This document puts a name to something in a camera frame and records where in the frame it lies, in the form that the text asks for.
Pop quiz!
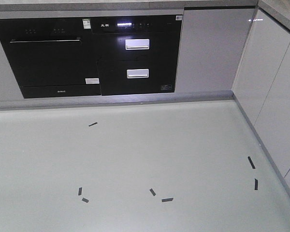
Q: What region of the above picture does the black disinfection cabinet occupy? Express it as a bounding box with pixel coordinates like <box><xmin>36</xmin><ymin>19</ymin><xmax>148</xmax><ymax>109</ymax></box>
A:
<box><xmin>91</xmin><ymin>14</ymin><xmax>182</xmax><ymax>96</ymax></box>

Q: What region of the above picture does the grey cabinet door panel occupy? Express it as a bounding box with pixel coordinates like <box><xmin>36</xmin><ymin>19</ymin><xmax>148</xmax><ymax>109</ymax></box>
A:
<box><xmin>175</xmin><ymin>7</ymin><xmax>255</xmax><ymax>93</ymax></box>

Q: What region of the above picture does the black built-in dishwasher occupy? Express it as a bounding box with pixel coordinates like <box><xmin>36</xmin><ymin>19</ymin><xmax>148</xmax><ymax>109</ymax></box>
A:
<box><xmin>0</xmin><ymin>17</ymin><xmax>101</xmax><ymax>99</ymax></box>

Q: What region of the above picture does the white side cabinet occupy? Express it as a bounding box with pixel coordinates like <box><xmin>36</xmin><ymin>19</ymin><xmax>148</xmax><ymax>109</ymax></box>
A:
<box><xmin>232</xmin><ymin>9</ymin><xmax>290</xmax><ymax>192</ymax></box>

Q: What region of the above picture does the silver lower drawer handle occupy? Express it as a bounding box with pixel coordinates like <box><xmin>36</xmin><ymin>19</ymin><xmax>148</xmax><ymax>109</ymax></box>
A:
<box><xmin>126</xmin><ymin>69</ymin><xmax>149</xmax><ymax>79</ymax></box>

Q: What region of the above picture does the silver drawer handle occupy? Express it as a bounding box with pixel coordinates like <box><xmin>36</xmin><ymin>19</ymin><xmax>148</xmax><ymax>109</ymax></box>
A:
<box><xmin>125</xmin><ymin>39</ymin><xmax>150</xmax><ymax>50</ymax></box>
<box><xmin>126</xmin><ymin>69</ymin><xmax>149</xmax><ymax>79</ymax></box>

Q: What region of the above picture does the silver upper drawer handle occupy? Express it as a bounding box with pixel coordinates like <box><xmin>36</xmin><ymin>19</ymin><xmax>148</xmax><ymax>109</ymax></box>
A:
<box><xmin>125</xmin><ymin>39</ymin><xmax>150</xmax><ymax>50</ymax></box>

